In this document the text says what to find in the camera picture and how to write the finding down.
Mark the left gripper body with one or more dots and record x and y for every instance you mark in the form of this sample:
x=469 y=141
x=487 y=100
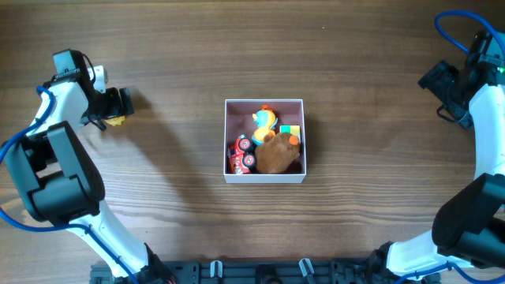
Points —
x=104 y=110

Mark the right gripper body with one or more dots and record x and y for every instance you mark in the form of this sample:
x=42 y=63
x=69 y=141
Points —
x=434 y=80

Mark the yellow plastic wheel disc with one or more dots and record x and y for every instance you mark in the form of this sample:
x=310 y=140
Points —
x=115 y=121

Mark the red toy fire truck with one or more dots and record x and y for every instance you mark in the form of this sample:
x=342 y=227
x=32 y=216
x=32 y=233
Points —
x=241 y=157

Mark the yellow duck toy blue hat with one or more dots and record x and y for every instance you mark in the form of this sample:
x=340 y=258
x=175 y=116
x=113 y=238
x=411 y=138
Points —
x=266 y=122

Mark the brown plush toy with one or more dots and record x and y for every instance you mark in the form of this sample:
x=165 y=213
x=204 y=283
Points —
x=277 y=153

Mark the multicolour puzzle cube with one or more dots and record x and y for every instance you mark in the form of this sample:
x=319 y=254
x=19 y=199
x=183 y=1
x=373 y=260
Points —
x=294 y=130

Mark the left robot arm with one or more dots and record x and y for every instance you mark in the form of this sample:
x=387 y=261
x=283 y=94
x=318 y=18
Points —
x=58 y=181

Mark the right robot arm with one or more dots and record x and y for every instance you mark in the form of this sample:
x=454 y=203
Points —
x=465 y=232

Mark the white box pink interior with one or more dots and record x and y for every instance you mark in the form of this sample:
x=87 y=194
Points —
x=238 y=119

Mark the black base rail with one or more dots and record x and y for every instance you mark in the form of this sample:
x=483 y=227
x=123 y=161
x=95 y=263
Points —
x=338 y=271

